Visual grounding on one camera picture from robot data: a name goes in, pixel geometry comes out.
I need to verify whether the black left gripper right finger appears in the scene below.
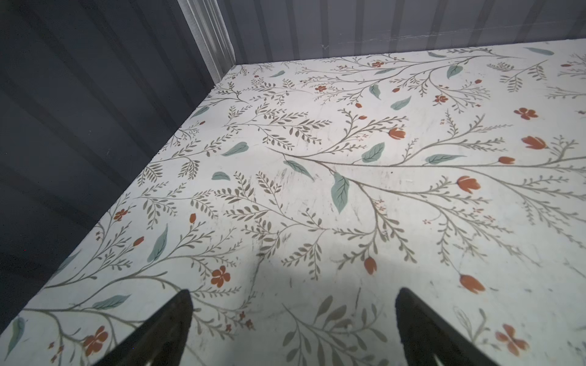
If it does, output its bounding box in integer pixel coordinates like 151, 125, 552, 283
395, 288, 495, 366

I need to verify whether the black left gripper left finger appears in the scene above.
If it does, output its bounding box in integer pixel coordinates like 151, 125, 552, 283
97, 289, 193, 365

